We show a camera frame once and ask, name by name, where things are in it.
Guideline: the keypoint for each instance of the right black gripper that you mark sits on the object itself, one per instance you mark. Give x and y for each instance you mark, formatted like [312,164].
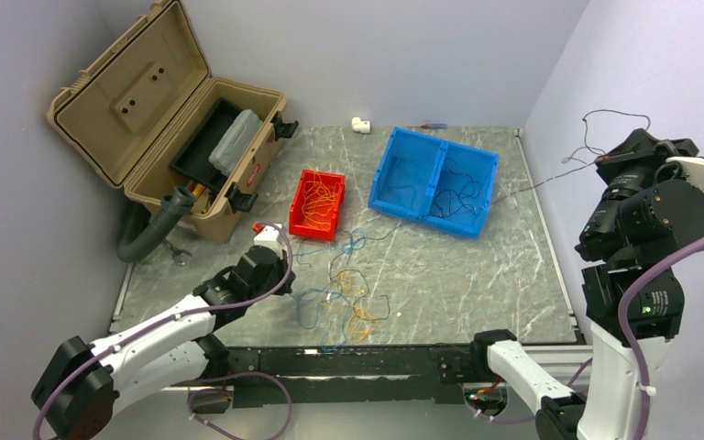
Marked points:
[642,146]

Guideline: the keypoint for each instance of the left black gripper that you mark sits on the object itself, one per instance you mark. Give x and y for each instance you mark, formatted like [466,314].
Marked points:
[281,266]

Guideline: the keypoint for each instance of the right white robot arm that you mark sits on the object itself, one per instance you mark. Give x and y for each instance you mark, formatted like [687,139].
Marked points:
[648,212]

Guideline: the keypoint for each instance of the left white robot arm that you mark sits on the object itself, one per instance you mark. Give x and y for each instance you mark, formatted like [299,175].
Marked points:
[85,385]

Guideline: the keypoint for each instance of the white pipe elbow fitting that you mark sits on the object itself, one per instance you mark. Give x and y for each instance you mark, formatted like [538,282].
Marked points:
[360,125]

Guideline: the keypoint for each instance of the steel wrench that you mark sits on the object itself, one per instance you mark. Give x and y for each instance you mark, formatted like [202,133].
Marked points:
[179,256]

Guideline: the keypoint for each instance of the red small plastic bin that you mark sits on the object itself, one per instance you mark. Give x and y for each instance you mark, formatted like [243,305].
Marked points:
[315,208]

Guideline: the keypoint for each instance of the yellow tools in case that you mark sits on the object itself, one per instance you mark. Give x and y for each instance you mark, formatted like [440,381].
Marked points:
[204,197]

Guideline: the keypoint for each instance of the grey plastic organizer box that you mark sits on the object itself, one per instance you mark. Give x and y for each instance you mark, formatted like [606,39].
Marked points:
[235,141]

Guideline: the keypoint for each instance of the black tray in case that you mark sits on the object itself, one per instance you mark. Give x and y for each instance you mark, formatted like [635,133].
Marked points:
[192,161]

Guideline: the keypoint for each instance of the blue double plastic bin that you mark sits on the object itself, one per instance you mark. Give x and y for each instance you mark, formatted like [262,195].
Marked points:
[434,182]

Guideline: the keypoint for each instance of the tan open tool case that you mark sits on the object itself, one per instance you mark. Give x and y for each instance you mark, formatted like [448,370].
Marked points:
[130,113]

